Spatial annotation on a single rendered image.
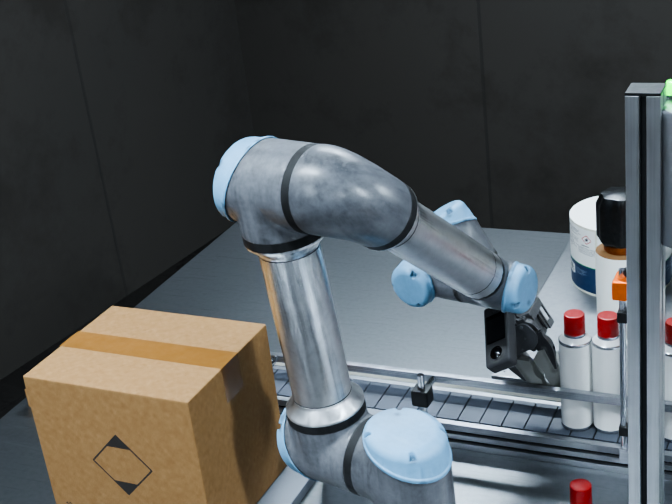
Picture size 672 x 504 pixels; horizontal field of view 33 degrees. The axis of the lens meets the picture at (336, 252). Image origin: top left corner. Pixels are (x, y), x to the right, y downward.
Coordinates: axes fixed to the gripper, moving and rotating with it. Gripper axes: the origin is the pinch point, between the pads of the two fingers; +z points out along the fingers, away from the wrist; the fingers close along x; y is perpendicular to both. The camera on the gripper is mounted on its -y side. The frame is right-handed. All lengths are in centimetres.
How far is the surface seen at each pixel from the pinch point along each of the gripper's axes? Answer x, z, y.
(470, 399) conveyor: 16.2, -3.0, 2.8
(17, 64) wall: 190, -122, 149
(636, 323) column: -26.0, -12.0, -16.3
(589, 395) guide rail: -7.2, 1.2, -3.7
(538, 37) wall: 66, -27, 258
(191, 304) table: 84, -37, 34
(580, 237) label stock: 2.1, -8.6, 47.0
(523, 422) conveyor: 6.8, 2.4, -1.9
